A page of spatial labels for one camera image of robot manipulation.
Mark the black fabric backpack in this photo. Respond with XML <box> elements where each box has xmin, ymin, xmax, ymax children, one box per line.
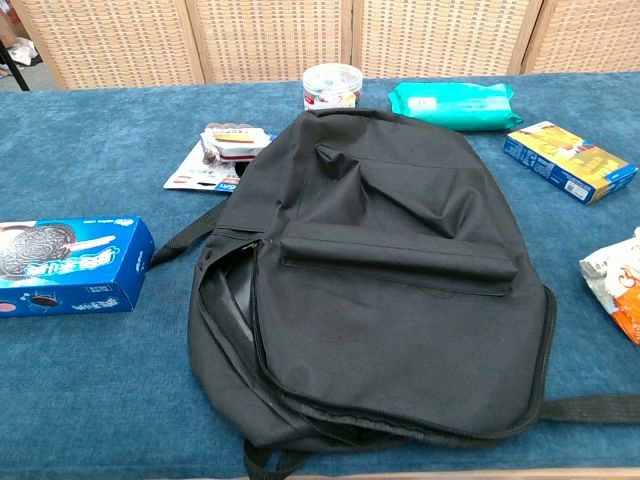
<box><xmin>149</xmin><ymin>107</ymin><xmax>640</xmax><ymax>480</ymax></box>

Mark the small red white snack packet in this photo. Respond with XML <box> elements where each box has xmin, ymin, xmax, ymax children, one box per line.
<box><xmin>199</xmin><ymin>121</ymin><xmax>272</xmax><ymax>164</ymax></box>

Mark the white blue blister card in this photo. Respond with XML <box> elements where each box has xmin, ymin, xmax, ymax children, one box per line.
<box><xmin>163</xmin><ymin>130</ymin><xmax>274</xmax><ymax>194</ymax></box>

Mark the clear plastic candy jar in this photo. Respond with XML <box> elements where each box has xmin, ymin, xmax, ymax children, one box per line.
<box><xmin>302</xmin><ymin>64</ymin><xmax>365</xmax><ymax>112</ymax></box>

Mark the teal wet wipes pack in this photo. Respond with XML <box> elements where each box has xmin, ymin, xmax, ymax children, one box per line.
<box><xmin>388</xmin><ymin>81</ymin><xmax>524</xmax><ymax>133</ymax></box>

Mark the wicker folding screen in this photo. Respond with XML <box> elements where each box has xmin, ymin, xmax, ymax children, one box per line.
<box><xmin>9</xmin><ymin>0</ymin><xmax>640</xmax><ymax>91</ymax></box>

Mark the blue Oreo cookie box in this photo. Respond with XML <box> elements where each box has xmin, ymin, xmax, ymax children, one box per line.
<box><xmin>0</xmin><ymin>215</ymin><xmax>156</xmax><ymax>319</ymax></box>

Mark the yellow blue biscuit box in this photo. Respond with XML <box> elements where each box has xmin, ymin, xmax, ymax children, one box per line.
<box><xmin>502</xmin><ymin>120</ymin><xmax>640</xmax><ymax>207</ymax></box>

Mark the blue plush table cloth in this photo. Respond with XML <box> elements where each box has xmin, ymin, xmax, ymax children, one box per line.
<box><xmin>0</xmin><ymin>72</ymin><xmax>640</xmax><ymax>475</ymax></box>

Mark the orange white snack bag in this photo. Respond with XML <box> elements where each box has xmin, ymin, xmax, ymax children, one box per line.
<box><xmin>578</xmin><ymin>234</ymin><xmax>640</xmax><ymax>347</ymax></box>

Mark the black stand pole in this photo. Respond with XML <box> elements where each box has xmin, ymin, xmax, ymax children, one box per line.
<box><xmin>0</xmin><ymin>37</ymin><xmax>32</xmax><ymax>93</ymax></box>

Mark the white crumpled bag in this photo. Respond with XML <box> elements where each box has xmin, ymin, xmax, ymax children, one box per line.
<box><xmin>6</xmin><ymin>38</ymin><xmax>39</xmax><ymax>67</ymax></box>

